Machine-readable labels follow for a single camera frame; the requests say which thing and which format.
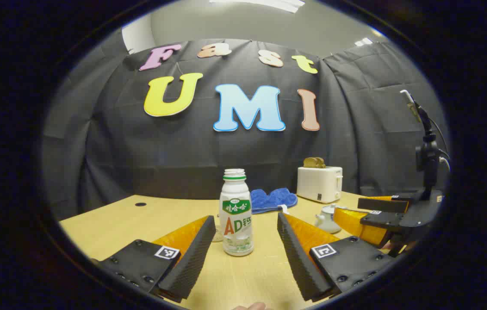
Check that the brown bread slice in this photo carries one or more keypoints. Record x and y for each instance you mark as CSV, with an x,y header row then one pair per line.
x,y
309,163
321,162

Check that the black backdrop cloth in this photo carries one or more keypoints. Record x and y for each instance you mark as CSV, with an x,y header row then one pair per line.
x,y
183,150

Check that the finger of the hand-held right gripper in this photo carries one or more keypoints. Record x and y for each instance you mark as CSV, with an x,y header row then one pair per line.
x,y
381,204
381,219

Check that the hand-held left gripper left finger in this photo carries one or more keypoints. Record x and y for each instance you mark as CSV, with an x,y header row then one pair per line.
x,y
193,262

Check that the small ceiling light panel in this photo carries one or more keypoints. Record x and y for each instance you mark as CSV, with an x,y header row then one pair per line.
x,y
364,41

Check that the white teacup lid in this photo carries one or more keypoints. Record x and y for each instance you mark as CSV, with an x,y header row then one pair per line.
x,y
328,209

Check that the white water bottle green label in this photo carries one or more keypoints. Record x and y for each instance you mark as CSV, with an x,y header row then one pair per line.
x,y
235,202

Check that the white porcelain teacup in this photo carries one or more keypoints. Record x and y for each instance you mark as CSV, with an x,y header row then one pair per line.
x,y
327,223

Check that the blue cloth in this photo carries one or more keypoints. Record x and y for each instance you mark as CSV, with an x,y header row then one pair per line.
x,y
271,200

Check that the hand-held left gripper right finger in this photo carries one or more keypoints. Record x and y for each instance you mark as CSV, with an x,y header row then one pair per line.
x,y
299,262

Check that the white toaster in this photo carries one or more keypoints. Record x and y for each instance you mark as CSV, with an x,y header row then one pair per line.
x,y
317,184

